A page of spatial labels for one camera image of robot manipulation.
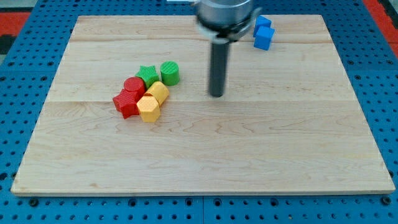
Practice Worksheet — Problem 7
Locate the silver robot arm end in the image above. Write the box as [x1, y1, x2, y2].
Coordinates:
[195, 0, 262, 44]

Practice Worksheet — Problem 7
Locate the yellow rounded block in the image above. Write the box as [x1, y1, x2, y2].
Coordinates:
[144, 82, 170, 106]

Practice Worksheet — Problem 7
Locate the yellow hexagon block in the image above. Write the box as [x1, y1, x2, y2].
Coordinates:
[137, 96, 160, 123]

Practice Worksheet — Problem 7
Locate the green cylinder block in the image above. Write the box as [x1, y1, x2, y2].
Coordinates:
[160, 61, 180, 86]

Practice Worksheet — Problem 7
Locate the green star block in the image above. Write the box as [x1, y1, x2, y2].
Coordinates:
[136, 65, 159, 89]

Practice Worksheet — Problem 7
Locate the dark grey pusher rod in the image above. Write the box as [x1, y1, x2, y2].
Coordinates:
[208, 42, 229, 98]

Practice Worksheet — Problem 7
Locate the red cylinder block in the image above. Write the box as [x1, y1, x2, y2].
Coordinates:
[124, 77, 146, 98]

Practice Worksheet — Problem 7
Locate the red star block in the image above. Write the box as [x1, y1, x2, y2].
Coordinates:
[113, 89, 139, 119]

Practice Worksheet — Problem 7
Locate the blue block behind cube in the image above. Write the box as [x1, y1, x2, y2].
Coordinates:
[252, 16, 272, 37]

